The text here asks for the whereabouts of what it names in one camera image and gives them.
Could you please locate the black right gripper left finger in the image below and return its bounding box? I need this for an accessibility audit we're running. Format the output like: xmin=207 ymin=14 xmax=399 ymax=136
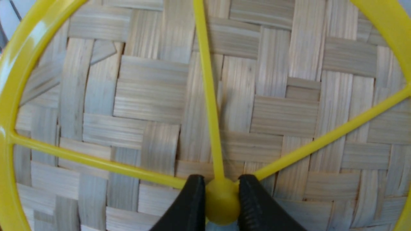
xmin=150 ymin=175 xmax=206 ymax=231

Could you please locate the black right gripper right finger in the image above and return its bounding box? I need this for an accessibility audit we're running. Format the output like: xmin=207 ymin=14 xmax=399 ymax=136
xmin=238 ymin=174 xmax=305 ymax=231

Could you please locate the yellow rimmed woven steamer lid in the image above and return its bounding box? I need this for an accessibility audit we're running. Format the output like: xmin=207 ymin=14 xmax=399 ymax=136
xmin=1 ymin=0 xmax=410 ymax=231

